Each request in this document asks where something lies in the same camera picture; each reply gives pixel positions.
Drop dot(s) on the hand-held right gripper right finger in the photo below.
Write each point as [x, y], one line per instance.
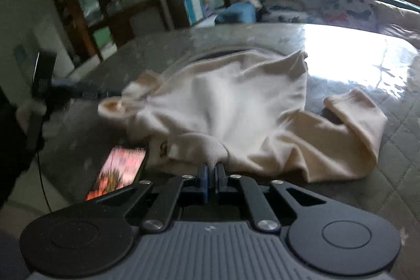
[215, 183]

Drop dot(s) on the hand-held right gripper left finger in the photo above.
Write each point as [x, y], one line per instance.
[204, 183]

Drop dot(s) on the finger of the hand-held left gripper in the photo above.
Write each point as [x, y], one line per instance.
[78, 89]

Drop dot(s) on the cream sweatshirt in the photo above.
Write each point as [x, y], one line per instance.
[229, 103]

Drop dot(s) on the person's left forearm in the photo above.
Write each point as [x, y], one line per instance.
[30, 112]

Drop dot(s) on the dark wooden display cabinet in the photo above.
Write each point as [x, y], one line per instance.
[85, 4]

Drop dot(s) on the smartphone with pink screen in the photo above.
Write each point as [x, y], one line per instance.
[115, 171]

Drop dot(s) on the dark wooden sideboard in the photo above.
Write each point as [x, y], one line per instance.
[141, 9]

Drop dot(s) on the blue and white cabinet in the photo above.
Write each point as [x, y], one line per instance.
[193, 6]

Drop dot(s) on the blue cloth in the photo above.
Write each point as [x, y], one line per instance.
[236, 13]

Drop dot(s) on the butterfly print cushion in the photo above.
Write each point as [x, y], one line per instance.
[321, 6]

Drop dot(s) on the beige sofa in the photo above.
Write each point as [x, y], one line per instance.
[398, 21]

